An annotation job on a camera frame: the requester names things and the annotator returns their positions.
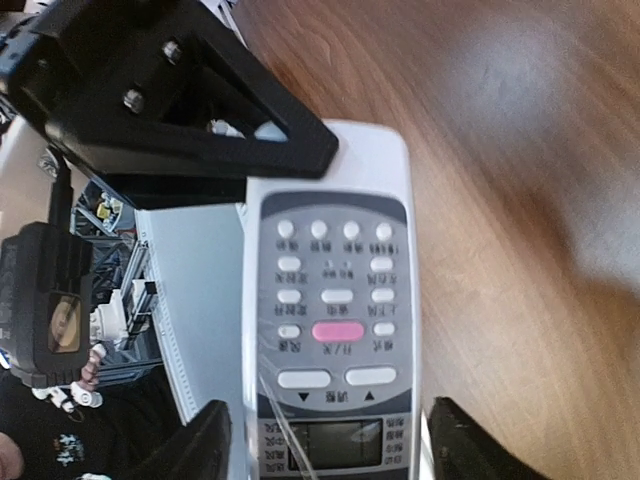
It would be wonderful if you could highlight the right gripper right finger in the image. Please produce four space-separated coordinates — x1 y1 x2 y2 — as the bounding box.
428 397 546 480

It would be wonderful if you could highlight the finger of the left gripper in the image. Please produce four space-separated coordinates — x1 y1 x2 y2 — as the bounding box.
1 1 339 210

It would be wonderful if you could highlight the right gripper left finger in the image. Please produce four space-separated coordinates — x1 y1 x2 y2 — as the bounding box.
127 400 232 480

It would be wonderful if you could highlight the white remote control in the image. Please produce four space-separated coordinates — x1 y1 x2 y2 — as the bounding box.
241 120 433 479

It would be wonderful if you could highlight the aluminium front rail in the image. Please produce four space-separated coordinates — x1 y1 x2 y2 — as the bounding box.
134 202 251 426

